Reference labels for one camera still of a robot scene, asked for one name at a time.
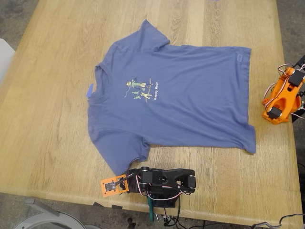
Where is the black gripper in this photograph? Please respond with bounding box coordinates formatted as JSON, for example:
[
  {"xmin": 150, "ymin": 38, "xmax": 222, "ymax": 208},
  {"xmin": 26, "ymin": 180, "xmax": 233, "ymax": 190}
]
[{"xmin": 122, "ymin": 167, "xmax": 143, "ymax": 194}]

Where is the blue printed T-shirt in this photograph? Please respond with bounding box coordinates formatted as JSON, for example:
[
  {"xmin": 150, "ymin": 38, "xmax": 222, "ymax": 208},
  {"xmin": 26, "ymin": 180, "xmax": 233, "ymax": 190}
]
[{"xmin": 87, "ymin": 19, "xmax": 257, "ymax": 177}]

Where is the green clamp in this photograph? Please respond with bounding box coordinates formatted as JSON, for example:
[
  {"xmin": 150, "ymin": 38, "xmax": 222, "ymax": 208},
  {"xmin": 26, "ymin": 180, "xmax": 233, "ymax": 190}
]
[{"xmin": 146, "ymin": 194, "xmax": 156, "ymax": 222}]

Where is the white chair with solid backrest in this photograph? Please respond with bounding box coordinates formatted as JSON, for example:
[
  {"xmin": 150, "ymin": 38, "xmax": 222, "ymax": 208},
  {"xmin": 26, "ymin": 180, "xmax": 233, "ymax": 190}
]
[{"xmin": 0, "ymin": 38, "xmax": 16, "ymax": 84}]

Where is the black table clamp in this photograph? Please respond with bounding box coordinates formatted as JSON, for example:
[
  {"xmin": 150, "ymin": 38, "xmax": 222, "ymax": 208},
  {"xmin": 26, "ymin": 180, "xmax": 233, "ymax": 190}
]
[{"xmin": 291, "ymin": 110, "xmax": 305, "ymax": 124}]

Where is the orange camera mount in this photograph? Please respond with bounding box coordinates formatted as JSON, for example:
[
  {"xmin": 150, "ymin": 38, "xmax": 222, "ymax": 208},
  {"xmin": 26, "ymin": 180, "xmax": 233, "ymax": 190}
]
[{"xmin": 100, "ymin": 174, "xmax": 131, "ymax": 198}]

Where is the white red servo cable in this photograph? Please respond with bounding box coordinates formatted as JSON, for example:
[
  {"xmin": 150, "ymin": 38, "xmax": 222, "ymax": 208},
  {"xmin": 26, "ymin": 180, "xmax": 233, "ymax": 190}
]
[
  {"xmin": 135, "ymin": 173, "xmax": 192, "ymax": 199},
  {"xmin": 263, "ymin": 63, "xmax": 294, "ymax": 108}
]

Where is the black cable bundle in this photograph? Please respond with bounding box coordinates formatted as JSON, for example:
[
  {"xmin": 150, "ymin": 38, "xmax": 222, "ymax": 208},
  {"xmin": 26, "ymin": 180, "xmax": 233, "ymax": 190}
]
[{"xmin": 154, "ymin": 199, "xmax": 208, "ymax": 229}]

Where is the grey round stool frame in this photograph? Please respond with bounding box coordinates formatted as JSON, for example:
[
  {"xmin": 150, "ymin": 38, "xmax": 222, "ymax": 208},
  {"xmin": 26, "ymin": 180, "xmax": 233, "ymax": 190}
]
[{"xmin": 13, "ymin": 198, "xmax": 102, "ymax": 229}]

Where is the grey black cable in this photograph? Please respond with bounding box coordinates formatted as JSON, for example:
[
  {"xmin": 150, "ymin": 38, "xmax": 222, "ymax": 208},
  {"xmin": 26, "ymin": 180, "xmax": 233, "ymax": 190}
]
[{"xmin": 251, "ymin": 213, "xmax": 305, "ymax": 229}]

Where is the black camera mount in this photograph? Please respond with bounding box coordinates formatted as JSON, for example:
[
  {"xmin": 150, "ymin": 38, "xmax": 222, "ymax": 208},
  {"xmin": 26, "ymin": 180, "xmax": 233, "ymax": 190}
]
[{"xmin": 295, "ymin": 55, "xmax": 305, "ymax": 72}]

